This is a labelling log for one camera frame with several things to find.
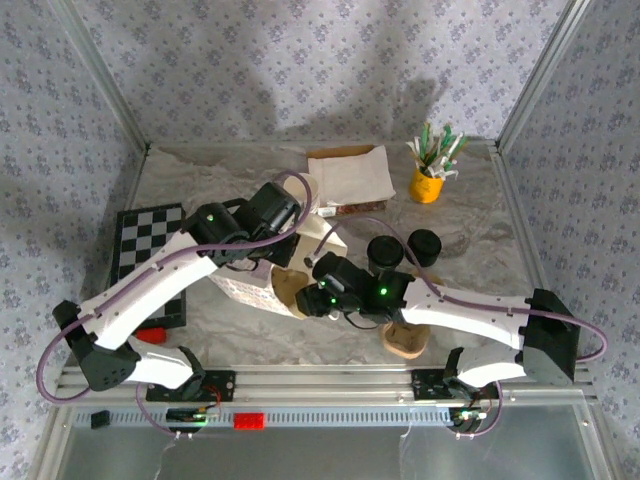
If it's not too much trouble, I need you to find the brown pulp cup carrier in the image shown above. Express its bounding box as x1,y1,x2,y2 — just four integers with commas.
378,322,432,360
272,267,311,306

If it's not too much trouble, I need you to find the white printed paper bag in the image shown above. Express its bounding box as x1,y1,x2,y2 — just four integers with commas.
209,212,350,321

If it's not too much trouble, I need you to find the stack of paper cups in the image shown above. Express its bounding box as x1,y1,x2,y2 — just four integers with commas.
282,172,321,216

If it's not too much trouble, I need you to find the cardboard napkin box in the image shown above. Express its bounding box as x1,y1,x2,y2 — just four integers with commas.
305,143,397,219

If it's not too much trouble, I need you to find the black and grey checkerboard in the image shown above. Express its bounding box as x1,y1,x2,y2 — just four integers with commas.
110,202,189,329

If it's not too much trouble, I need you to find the stack of white napkins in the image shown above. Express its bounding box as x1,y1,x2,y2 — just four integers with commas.
307,145,397,207

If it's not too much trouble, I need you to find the yellow straw holder cup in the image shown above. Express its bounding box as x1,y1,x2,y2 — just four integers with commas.
408,167,445,205

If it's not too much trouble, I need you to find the small red object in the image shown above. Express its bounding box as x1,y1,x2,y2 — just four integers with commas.
135,327,169,346

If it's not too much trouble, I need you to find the small circuit board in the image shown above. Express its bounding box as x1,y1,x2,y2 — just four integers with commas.
448,407,489,425
166,407,221,427

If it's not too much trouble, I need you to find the aluminium mounting rail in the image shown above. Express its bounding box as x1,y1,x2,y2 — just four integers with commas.
54,364,596,404

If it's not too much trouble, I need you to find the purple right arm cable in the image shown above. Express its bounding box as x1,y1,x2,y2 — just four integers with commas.
312,216,610,441

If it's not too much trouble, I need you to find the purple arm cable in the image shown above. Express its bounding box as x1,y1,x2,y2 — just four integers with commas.
312,216,610,441
37,171,314,441

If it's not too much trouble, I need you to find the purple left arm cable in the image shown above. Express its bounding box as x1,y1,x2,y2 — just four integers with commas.
37,171,314,441

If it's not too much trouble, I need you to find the grey slotted cable duct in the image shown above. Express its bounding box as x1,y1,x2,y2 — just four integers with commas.
69,404,454,429

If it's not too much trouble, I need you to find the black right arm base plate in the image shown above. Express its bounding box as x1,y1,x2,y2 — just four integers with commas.
412,368,504,401

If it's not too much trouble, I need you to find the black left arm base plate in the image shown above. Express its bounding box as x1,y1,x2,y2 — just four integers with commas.
145,369,236,404

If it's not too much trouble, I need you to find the aluminium frame post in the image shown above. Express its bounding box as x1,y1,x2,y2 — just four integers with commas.
497,0,594,151
49,0,151,151

